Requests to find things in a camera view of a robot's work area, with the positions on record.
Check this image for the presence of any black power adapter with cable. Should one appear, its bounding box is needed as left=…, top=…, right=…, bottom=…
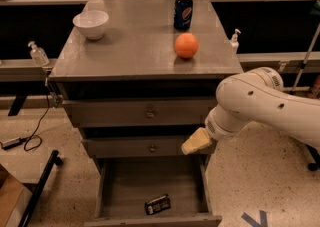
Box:
left=0, top=96, right=50, bottom=152

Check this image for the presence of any orange fruit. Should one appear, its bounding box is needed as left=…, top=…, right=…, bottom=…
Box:
left=174, top=33, right=199, bottom=59

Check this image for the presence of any clear sanitizer bottle left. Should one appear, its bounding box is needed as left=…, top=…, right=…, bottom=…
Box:
left=28, top=41, right=49, bottom=66

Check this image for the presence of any grey wooden drawer cabinet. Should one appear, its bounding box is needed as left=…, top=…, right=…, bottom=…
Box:
left=48, top=0, right=245, bottom=227

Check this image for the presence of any black metal leg right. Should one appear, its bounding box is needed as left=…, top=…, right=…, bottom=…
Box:
left=304, top=144, right=320, bottom=172

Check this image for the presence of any middle grey drawer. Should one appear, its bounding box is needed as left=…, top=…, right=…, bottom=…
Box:
left=81, top=134, right=218, bottom=159

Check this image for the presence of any white ceramic bowl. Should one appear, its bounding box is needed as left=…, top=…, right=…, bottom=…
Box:
left=73, top=10, right=109, bottom=40

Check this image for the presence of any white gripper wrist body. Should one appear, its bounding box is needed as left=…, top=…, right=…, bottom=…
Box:
left=205, top=105, right=248, bottom=141

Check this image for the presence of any black rxbar chocolate bar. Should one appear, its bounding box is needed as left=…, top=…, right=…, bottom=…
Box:
left=144, top=194, right=171, bottom=215

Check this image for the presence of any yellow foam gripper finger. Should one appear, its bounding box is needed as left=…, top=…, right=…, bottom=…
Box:
left=181, top=127, right=212, bottom=155

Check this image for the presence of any grabber stick tool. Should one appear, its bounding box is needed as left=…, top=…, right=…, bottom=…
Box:
left=289, top=23, right=320, bottom=95

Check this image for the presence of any cardboard box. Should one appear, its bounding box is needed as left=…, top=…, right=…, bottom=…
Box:
left=0, top=164, right=32, bottom=227

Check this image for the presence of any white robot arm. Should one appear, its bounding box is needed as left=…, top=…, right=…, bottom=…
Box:
left=181, top=67, right=320, bottom=155

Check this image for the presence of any open bottom grey drawer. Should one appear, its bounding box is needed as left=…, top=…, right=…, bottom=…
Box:
left=84, top=155, right=222, bottom=227

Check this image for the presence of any top grey drawer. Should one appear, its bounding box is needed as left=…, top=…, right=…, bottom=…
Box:
left=63, top=97, right=216, bottom=128

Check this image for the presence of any white pump bottle right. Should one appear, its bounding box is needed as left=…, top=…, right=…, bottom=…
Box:
left=230, top=29, right=241, bottom=52

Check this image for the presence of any black metal leg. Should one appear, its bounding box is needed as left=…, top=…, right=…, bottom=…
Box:
left=18, top=150, right=63, bottom=227
left=304, top=144, right=320, bottom=172

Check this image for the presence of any blue pepsi can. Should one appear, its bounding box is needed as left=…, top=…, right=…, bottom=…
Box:
left=174, top=0, right=193, bottom=30

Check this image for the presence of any black metal leg left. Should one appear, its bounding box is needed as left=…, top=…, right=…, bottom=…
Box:
left=18, top=150, right=63, bottom=227

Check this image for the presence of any orange bottle on floor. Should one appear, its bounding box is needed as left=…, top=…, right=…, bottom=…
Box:
left=306, top=75, right=320, bottom=99

